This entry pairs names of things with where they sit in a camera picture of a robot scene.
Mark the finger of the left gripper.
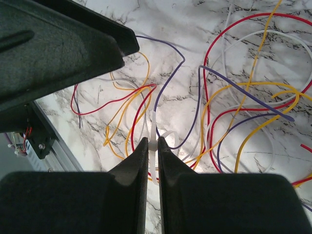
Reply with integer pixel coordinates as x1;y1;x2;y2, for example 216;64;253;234
56;0;140;57
0;0;124;111

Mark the grey loose wire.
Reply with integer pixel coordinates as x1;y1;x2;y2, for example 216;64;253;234
97;4;312;174

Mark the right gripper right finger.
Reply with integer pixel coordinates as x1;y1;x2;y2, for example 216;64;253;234
158;137;312;234

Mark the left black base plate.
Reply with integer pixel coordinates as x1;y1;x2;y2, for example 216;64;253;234
26;101;56;159

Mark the yellow loose wire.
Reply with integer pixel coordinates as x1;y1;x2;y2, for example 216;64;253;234
103;0;312;189

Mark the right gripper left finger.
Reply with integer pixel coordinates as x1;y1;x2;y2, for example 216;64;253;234
0;138;148;234

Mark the white zip tie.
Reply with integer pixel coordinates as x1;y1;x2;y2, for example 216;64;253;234
148;111;179;185

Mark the purple long wire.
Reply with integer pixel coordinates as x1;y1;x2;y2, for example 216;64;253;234
75;35;312;213

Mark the red long wire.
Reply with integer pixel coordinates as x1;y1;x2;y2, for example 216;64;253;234
70;12;312;186

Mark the grey slotted cable duct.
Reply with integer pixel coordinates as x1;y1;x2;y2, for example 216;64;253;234
26;145;49;172

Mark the aluminium front rail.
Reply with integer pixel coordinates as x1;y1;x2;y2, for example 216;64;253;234
34;101;83;172

